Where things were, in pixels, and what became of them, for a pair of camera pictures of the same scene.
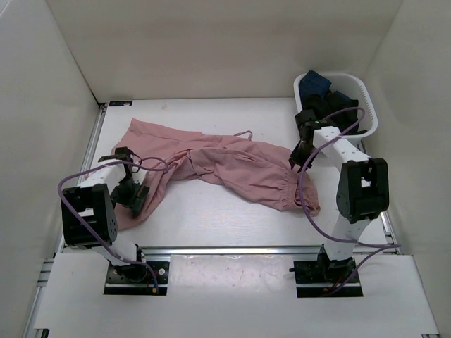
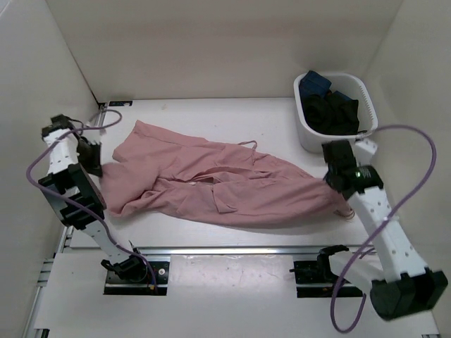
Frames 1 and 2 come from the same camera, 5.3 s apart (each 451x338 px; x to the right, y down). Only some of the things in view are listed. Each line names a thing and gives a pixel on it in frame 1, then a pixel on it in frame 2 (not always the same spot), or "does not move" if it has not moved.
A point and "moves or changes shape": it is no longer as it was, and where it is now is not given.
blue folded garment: (313, 84) does not move
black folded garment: (343, 113) does not move
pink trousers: (168, 153) moves or changes shape
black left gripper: (133, 201) → (94, 166)
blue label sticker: (120, 103) does not move
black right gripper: (294, 158) → (325, 179)
